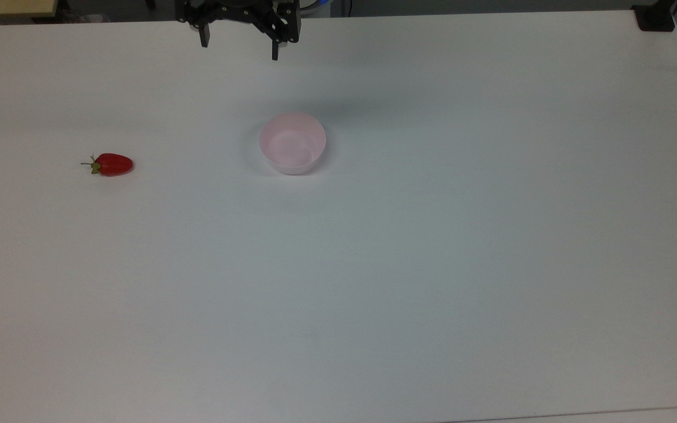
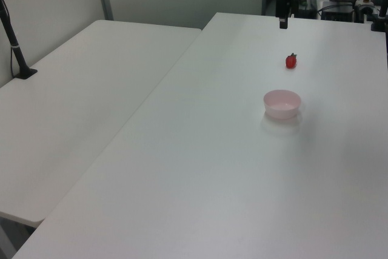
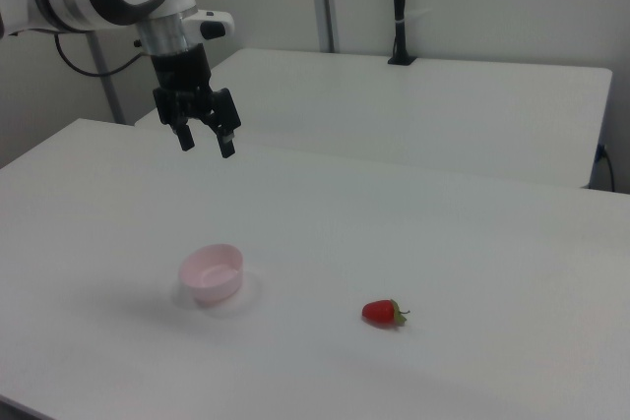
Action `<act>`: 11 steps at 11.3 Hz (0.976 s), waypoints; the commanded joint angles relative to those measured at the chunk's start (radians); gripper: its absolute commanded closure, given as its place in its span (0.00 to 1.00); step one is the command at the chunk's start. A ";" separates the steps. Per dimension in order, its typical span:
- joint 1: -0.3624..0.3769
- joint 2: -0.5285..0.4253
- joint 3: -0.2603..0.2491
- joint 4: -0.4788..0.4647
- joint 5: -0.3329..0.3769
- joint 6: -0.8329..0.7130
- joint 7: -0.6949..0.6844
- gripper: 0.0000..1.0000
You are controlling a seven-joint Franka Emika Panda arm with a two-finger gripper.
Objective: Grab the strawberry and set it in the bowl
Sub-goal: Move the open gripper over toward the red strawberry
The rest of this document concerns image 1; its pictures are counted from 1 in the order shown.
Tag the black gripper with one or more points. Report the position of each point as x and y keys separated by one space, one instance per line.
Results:
x=230 y=10

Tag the red strawberry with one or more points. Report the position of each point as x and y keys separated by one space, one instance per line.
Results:
x=115 y=164

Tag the pink plastic bowl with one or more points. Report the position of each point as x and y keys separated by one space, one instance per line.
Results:
x=292 y=144

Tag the light wooden table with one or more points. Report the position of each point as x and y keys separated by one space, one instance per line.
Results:
x=3 y=6

